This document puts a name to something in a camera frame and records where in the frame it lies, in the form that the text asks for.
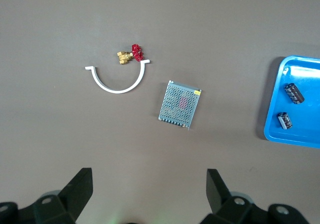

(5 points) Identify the small black relay module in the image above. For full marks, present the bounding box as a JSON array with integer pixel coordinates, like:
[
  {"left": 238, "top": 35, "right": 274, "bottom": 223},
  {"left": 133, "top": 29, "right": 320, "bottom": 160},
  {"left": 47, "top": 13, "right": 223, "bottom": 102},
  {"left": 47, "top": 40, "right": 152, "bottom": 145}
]
[{"left": 277, "top": 111, "right": 294, "bottom": 130}]

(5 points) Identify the white semicircular bracket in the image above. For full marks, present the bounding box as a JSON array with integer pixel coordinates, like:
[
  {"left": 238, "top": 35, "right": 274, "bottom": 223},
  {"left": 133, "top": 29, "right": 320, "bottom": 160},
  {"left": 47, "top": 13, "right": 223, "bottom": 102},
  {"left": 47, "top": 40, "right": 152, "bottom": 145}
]
[{"left": 84, "top": 59, "right": 152, "bottom": 94}]

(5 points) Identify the brass valve red handle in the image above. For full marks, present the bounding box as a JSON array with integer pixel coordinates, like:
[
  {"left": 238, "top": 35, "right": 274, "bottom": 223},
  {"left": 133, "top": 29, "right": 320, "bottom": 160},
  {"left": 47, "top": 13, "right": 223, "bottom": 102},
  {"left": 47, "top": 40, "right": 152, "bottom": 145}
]
[{"left": 116, "top": 43, "right": 145, "bottom": 66}]

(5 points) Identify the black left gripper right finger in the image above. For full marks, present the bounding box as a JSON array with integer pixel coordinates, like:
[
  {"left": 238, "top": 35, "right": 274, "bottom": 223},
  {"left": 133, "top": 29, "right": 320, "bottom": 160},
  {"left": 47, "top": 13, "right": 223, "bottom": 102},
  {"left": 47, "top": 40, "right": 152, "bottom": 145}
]
[{"left": 202, "top": 168, "right": 311, "bottom": 224}]

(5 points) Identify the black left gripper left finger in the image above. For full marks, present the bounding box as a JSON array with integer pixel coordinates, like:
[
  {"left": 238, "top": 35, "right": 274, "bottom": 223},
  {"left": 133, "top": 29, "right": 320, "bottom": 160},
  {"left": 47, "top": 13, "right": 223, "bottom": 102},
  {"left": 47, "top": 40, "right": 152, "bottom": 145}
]
[{"left": 0, "top": 167, "right": 94, "bottom": 224}]

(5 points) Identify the long dark electrolytic capacitor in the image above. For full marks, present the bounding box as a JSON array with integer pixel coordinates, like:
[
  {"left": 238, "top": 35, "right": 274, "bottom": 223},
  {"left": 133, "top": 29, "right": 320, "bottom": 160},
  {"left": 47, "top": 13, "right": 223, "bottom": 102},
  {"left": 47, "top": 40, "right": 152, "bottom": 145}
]
[{"left": 283, "top": 82, "right": 305, "bottom": 105}]

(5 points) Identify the blue plastic tray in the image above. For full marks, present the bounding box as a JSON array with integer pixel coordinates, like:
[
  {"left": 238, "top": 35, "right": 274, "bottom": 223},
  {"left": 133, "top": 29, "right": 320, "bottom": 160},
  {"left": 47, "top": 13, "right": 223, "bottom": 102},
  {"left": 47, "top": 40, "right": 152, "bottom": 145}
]
[{"left": 263, "top": 55, "right": 320, "bottom": 149}]

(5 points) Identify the metal mesh power supply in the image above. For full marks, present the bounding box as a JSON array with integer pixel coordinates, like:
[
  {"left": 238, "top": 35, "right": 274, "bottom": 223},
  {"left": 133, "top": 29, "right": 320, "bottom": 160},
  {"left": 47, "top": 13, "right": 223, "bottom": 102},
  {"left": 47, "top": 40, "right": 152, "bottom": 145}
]
[{"left": 157, "top": 79, "right": 203, "bottom": 130}]

